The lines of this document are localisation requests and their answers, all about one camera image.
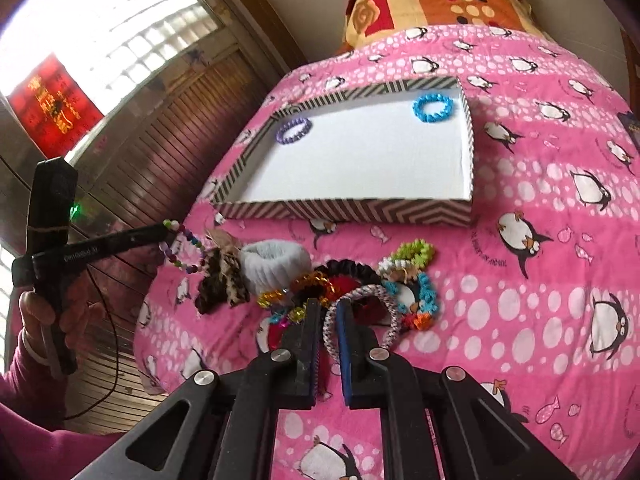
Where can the black scrunchie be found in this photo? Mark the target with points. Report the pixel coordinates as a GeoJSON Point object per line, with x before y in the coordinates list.
{"type": "Point", "coordinates": [367, 272]}

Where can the white braided hair band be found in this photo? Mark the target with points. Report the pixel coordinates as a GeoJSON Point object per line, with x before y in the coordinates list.
{"type": "Point", "coordinates": [392, 310]}

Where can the red velvet hair bow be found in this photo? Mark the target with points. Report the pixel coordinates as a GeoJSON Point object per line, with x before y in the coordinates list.
{"type": "Point", "coordinates": [342, 282]}

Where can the red window poster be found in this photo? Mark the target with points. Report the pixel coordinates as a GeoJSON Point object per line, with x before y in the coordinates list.
{"type": "Point", "coordinates": [50, 105]}

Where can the striped cardboard tray box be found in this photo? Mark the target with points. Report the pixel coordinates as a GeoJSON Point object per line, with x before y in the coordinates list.
{"type": "Point", "coordinates": [360, 155]}

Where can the person's left hand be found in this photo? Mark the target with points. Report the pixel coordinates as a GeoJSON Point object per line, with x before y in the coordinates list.
{"type": "Point", "coordinates": [35, 320]}

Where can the orange patterned folded blanket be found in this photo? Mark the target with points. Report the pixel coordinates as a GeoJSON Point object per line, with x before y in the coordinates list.
{"type": "Point", "coordinates": [425, 5]}

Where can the white fluffy scrunchie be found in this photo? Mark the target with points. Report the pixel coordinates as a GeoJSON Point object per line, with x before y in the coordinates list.
{"type": "Point", "coordinates": [260, 275]}

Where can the pink penguin blanket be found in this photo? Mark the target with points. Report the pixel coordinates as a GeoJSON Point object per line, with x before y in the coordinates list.
{"type": "Point", "coordinates": [500, 310]}

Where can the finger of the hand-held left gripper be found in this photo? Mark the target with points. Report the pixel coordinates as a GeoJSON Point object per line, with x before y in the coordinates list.
{"type": "Point", "coordinates": [145, 236]}

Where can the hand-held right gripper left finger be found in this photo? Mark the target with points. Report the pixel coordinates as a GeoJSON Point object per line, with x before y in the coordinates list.
{"type": "Point", "coordinates": [315, 360]}

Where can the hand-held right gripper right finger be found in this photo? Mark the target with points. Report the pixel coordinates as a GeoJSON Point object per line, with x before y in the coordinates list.
{"type": "Point", "coordinates": [345, 360]}

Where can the person's left forearm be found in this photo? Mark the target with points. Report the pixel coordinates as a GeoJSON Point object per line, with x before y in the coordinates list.
{"type": "Point", "coordinates": [30, 410]}

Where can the glass block window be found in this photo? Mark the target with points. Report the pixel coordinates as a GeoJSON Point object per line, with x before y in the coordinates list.
{"type": "Point", "coordinates": [125, 25]}

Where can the leopard print hair bow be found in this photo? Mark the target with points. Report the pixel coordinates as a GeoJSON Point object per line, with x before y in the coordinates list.
{"type": "Point", "coordinates": [220, 280]}

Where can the dark patterned phone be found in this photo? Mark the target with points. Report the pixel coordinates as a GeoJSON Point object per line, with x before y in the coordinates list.
{"type": "Point", "coordinates": [631, 127]}

